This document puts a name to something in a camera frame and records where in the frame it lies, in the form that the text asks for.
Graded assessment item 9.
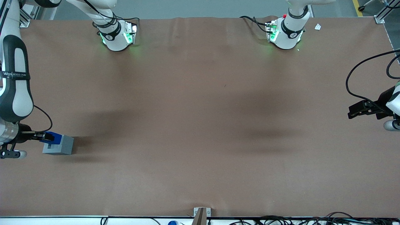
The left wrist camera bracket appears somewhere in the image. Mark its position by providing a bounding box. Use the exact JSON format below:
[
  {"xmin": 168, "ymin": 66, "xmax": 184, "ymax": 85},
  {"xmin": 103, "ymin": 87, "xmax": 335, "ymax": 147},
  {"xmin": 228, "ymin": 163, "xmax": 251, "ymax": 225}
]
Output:
[{"xmin": 383, "ymin": 114, "xmax": 400, "ymax": 132}]

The aluminium frame post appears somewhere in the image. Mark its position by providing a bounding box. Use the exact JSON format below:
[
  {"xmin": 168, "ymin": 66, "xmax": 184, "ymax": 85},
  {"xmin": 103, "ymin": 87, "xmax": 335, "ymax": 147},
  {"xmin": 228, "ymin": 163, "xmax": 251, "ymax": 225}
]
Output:
[
  {"xmin": 19, "ymin": 5, "xmax": 43, "ymax": 28},
  {"xmin": 374, "ymin": 0, "xmax": 400, "ymax": 24}
]

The gray square base block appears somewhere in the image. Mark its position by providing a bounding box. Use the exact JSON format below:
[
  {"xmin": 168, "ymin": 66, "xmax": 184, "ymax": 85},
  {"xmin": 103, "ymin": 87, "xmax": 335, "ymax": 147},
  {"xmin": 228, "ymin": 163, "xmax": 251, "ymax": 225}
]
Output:
[{"xmin": 42, "ymin": 135, "xmax": 74, "ymax": 155}]

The black right arm wrist cable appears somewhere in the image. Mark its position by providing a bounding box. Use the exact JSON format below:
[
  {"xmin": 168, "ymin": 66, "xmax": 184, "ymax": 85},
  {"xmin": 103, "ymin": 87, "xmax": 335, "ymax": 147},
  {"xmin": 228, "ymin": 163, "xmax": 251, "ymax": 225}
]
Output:
[{"xmin": 33, "ymin": 105, "xmax": 53, "ymax": 133}]

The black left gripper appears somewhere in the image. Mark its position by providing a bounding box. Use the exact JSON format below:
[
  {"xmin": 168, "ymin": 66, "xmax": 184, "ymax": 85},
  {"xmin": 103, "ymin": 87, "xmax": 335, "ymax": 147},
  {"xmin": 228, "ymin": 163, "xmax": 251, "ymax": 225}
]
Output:
[{"xmin": 348, "ymin": 87, "xmax": 397, "ymax": 120}]

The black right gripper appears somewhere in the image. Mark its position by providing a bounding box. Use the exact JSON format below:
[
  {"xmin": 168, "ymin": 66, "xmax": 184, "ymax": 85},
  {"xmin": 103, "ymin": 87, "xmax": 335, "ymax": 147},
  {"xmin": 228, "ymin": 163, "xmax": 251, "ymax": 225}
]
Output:
[{"xmin": 15, "ymin": 124, "xmax": 54, "ymax": 144}]

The black left base cable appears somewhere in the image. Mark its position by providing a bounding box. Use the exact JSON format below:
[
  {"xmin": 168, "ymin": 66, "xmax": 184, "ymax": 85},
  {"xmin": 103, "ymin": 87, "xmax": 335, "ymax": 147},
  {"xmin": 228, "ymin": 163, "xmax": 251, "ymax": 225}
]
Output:
[{"xmin": 240, "ymin": 16, "xmax": 270, "ymax": 33}]

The metal camera post bracket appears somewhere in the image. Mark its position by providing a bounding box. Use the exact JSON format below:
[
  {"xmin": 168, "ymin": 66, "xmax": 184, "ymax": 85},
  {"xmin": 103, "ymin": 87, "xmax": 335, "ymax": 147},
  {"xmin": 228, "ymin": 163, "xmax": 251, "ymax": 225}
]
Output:
[{"xmin": 191, "ymin": 207, "xmax": 211, "ymax": 225}]

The short black looped cable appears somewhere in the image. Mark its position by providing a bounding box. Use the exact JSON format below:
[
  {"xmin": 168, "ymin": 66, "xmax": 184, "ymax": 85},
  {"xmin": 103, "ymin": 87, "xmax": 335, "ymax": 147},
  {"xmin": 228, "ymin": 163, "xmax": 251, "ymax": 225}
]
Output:
[{"xmin": 386, "ymin": 55, "xmax": 400, "ymax": 79}]

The brown table cover sheet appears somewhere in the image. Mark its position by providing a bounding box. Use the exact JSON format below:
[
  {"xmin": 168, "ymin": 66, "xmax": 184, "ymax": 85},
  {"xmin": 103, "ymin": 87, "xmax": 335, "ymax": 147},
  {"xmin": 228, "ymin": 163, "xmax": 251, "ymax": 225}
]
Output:
[{"xmin": 0, "ymin": 16, "xmax": 400, "ymax": 218}]

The blue plastic part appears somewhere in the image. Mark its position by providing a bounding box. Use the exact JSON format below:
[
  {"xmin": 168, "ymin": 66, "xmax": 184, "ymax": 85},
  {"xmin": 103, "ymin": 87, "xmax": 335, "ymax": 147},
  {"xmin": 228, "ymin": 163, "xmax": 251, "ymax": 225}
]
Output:
[{"xmin": 44, "ymin": 131, "xmax": 62, "ymax": 145}]

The long black looped cable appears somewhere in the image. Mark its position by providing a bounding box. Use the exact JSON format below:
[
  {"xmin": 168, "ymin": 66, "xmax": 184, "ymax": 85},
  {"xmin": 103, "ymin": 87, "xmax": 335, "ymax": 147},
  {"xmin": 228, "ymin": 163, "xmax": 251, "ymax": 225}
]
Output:
[{"xmin": 346, "ymin": 49, "xmax": 400, "ymax": 104}]

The black caster wheel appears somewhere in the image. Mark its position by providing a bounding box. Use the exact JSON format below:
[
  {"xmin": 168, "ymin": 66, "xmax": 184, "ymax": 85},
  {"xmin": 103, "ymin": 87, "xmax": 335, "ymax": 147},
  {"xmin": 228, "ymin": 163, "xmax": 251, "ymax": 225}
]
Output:
[{"xmin": 358, "ymin": 0, "xmax": 377, "ymax": 12}]

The black right base cable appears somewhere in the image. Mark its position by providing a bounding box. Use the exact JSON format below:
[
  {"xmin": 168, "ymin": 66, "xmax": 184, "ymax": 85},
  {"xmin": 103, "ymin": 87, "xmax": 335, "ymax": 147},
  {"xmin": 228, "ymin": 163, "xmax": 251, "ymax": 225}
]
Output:
[{"xmin": 83, "ymin": 0, "xmax": 140, "ymax": 32}]

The black cable bundle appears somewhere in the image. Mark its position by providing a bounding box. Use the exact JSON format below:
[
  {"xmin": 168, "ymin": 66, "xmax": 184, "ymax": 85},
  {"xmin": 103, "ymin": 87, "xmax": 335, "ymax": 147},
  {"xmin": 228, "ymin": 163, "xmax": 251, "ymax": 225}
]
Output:
[{"xmin": 230, "ymin": 212, "xmax": 400, "ymax": 225}]

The black base cable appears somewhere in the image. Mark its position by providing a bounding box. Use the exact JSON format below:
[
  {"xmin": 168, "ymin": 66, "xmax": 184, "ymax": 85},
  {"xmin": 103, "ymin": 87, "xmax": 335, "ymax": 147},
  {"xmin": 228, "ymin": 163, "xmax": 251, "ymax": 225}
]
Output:
[
  {"xmin": 240, "ymin": 16, "xmax": 270, "ymax": 33},
  {"xmin": 83, "ymin": 0, "xmax": 140, "ymax": 32}
]

